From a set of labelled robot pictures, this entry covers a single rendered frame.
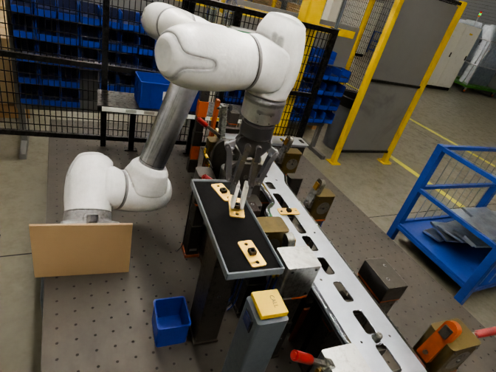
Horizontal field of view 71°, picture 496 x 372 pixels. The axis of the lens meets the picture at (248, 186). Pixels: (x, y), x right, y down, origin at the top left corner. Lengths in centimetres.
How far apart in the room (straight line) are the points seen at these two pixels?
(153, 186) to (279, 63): 83
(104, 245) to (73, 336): 28
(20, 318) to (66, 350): 101
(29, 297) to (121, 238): 109
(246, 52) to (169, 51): 13
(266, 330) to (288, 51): 54
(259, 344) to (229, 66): 54
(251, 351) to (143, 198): 79
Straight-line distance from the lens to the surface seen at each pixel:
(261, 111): 72
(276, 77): 69
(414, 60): 458
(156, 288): 132
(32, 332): 211
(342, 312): 102
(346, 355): 86
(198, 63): 59
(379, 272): 117
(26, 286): 231
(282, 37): 69
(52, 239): 125
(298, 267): 91
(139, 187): 135
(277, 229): 105
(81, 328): 122
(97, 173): 131
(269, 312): 72
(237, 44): 63
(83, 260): 131
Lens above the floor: 169
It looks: 30 degrees down
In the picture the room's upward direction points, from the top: 16 degrees clockwise
